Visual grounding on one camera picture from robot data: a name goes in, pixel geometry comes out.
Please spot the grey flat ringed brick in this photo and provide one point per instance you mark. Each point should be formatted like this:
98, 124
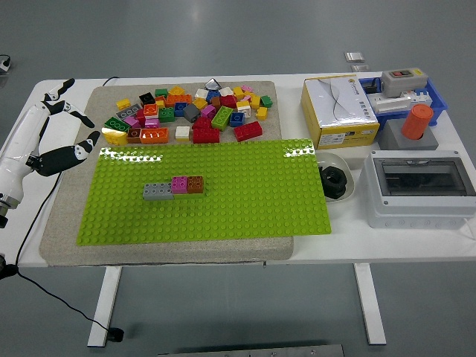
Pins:
128, 111

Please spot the grey block base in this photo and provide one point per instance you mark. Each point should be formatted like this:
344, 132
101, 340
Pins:
390, 137

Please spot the white floor power socket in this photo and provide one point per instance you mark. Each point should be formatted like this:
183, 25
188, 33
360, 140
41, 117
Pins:
4, 66

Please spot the brown square building brick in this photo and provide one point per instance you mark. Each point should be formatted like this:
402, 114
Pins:
195, 184

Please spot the brown-orange building brick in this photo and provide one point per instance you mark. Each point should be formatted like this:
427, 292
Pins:
215, 103

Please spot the green building brick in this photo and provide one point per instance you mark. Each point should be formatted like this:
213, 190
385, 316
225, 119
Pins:
166, 115
161, 92
266, 101

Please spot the grey-brown mat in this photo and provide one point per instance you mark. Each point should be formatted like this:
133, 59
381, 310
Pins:
186, 254

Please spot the grey switch box red button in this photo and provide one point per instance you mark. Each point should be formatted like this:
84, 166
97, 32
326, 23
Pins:
403, 83

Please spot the black adapter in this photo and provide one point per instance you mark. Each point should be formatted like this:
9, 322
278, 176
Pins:
370, 87

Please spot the large black nut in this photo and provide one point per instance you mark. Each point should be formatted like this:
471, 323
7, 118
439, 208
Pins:
334, 184

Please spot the blue building brick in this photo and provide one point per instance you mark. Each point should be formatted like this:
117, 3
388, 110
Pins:
180, 109
237, 119
212, 95

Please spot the silver shiny building brick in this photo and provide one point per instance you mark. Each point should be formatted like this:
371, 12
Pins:
212, 85

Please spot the dark green long brick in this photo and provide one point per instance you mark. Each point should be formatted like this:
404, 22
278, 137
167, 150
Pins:
117, 124

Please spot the white yellow building brick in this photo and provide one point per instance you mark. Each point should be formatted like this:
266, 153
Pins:
243, 108

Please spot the yellow white cardboard box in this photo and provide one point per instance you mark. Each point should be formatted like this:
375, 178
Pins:
334, 108

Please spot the pink square building brick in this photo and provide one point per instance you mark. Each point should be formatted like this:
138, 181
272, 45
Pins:
179, 184

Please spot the orange hollow building brick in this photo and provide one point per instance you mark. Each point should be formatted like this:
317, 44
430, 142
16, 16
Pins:
150, 111

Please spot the grey long building brick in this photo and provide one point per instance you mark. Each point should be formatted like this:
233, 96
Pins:
158, 191

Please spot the yellow-orange building brick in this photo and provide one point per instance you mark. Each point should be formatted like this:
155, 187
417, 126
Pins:
176, 90

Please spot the magenta building brick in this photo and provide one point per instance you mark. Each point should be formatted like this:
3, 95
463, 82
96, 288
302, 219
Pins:
208, 111

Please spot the green studded baseplate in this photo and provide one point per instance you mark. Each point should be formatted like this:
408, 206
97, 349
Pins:
241, 193

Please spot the metal floor socket plate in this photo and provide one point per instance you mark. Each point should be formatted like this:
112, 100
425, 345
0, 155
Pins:
360, 67
354, 56

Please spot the blue plastic bin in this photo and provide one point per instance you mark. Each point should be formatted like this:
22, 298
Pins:
439, 102

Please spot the orange cylinder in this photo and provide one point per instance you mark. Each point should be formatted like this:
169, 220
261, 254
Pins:
416, 121

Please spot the orange long building brick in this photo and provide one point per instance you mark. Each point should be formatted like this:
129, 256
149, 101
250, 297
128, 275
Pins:
178, 100
154, 136

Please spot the white table leg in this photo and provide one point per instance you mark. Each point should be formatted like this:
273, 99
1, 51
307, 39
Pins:
106, 305
370, 305

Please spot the black building brick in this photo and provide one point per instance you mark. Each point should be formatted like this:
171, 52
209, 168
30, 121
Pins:
147, 99

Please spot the small yellow building brick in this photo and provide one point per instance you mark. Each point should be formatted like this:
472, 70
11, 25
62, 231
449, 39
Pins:
160, 105

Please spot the lime long building brick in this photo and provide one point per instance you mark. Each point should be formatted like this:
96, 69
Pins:
222, 118

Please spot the white terminal strip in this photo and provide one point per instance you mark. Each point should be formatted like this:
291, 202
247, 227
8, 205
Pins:
390, 104

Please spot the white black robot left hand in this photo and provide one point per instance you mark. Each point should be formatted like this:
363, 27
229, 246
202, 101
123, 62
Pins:
22, 137

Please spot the small orange building brick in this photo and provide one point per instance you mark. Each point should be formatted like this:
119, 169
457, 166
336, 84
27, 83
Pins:
160, 99

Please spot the white dish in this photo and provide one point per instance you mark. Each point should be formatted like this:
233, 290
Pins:
338, 160

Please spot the red long building brick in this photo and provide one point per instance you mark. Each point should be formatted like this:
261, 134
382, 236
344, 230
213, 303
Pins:
205, 136
247, 131

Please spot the yellow shiny building brick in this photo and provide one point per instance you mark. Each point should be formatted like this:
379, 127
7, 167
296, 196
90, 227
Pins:
114, 137

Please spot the black plug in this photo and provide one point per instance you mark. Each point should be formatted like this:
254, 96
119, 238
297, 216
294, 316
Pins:
116, 334

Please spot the dark grey building brick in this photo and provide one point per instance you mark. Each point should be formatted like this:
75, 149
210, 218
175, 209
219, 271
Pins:
191, 112

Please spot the white distribution box clear lid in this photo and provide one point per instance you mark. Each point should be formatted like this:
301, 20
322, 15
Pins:
416, 208

